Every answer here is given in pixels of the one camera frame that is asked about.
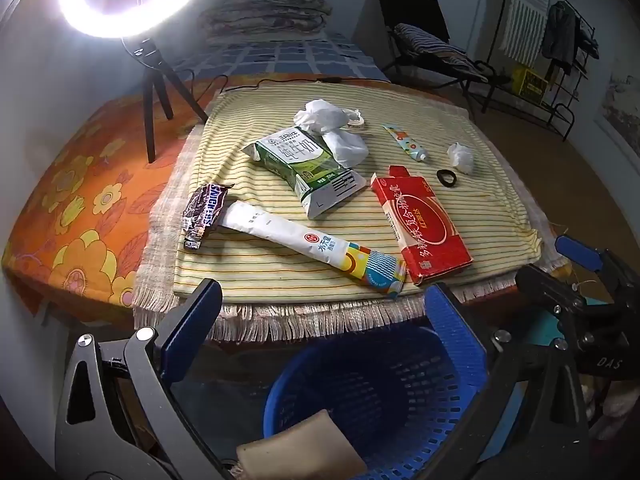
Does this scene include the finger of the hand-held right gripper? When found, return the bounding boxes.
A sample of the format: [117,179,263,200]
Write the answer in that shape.
[515,264,590,322]
[554,234,640,307]

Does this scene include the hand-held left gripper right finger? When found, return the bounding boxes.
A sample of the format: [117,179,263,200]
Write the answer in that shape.
[424,282,592,480]

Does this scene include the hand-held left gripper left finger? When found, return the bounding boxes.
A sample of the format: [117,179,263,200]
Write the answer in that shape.
[54,277,236,480]

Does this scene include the blue plastic basket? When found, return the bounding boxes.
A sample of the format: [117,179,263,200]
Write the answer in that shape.
[262,327,501,480]

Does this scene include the brown candy bar wrapper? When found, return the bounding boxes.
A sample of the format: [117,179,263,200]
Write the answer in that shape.
[181,183,235,252]

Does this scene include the red cardboard box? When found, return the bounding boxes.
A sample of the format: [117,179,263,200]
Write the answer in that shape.
[370,164,475,287]

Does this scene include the long white toothpaste tube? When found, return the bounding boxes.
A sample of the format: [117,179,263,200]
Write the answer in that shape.
[212,200,408,300]

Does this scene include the white tissue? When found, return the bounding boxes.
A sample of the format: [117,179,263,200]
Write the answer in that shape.
[446,142,476,175]

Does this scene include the green white milk carton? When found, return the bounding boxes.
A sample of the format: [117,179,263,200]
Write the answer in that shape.
[242,125,372,220]

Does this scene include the fruit print hand cream tube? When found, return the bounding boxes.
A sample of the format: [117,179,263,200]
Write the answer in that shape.
[382,124,429,162]

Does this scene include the white plastic bag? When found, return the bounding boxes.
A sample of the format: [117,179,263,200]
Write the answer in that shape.
[292,99,371,168]

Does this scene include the fringed woven cloth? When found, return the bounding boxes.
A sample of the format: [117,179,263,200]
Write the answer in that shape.
[132,85,566,343]

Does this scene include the black clothes rack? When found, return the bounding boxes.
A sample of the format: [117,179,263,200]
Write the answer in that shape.
[480,0,601,141]

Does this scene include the beige sponge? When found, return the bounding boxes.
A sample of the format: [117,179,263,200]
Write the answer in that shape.
[236,409,368,480]

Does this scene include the orange floral bedsheet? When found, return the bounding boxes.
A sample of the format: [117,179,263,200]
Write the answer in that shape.
[1,72,476,323]

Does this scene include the yellow box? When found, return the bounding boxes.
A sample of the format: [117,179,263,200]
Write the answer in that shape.
[510,65,548,106]

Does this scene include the yellow striped cloth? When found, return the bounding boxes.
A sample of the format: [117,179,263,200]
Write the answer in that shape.
[172,82,543,306]

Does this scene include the dark jacket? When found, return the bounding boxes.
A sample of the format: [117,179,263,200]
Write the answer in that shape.
[540,2,601,63]

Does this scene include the black tripod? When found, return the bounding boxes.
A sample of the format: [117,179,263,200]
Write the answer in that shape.
[120,35,211,163]

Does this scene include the white fringed towel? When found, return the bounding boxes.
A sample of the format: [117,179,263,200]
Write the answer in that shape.
[502,0,551,68]

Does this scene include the blue checked bedsheet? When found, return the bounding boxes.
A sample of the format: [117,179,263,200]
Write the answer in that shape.
[170,30,391,86]

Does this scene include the black folding chair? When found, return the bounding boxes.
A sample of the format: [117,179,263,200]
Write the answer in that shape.
[375,0,506,121]

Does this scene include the folded floral quilt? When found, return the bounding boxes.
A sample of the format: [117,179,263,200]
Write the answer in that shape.
[197,0,333,43]

